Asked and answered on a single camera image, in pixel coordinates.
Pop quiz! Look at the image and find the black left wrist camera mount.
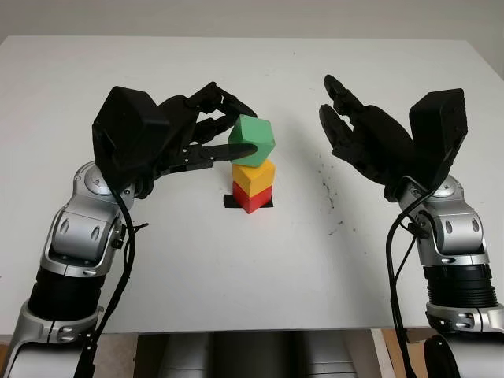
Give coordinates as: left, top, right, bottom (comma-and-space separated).
91, 85, 172, 190

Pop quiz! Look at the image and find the white table leg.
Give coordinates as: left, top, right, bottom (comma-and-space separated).
369, 328, 395, 378

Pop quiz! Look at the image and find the black tape strip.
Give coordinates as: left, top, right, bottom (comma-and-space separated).
222, 195, 274, 209

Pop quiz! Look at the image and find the dark grey robot torso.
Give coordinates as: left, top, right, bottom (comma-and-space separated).
135, 330, 371, 378

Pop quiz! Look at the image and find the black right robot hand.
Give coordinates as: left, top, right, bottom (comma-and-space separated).
317, 74, 419, 198

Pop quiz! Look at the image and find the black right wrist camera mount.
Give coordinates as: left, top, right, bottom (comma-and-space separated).
408, 88, 469, 186

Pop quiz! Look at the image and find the red cube block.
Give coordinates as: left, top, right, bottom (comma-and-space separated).
232, 180, 273, 215

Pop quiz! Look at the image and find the green cube block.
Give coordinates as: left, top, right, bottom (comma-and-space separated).
227, 114, 276, 168

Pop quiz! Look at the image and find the yellow cube block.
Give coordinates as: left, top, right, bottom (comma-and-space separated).
232, 158, 276, 198

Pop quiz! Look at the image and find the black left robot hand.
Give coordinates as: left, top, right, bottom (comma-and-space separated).
132, 81, 259, 198

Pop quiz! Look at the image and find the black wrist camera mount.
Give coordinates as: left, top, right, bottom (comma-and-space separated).
91, 85, 172, 190
408, 88, 469, 186

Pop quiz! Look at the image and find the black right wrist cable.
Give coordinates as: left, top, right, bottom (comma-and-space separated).
386, 188, 434, 378

